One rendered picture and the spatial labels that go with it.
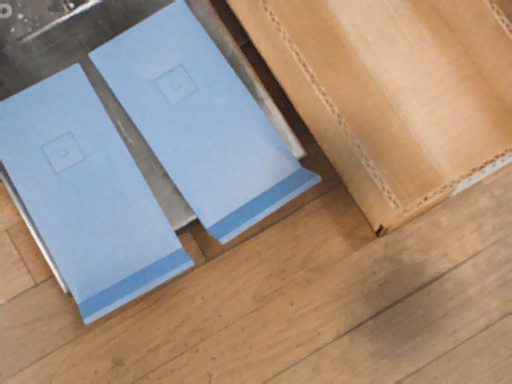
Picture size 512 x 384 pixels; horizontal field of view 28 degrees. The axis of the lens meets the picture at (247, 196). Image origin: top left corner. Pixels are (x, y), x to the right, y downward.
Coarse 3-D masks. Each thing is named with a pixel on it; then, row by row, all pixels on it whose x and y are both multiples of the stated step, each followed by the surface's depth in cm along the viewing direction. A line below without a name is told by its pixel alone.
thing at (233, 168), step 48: (144, 48) 64; (192, 48) 64; (144, 96) 63; (192, 96) 63; (240, 96) 63; (192, 144) 62; (240, 144) 62; (192, 192) 62; (240, 192) 62; (288, 192) 59
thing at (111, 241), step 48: (48, 96) 63; (96, 96) 63; (0, 144) 62; (96, 144) 62; (48, 192) 61; (96, 192) 61; (144, 192) 62; (48, 240) 61; (96, 240) 61; (144, 240) 61; (96, 288) 60; (144, 288) 57
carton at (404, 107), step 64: (256, 0) 60; (320, 0) 67; (384, 0) 67; (448, 0) 64; (320, 64) 66; (384, 64) 66; (448, 64) 66; (320, 128) 62; (384, 128) 65; (448, 128) 65; (384, 192) 57; (448, 192) 62
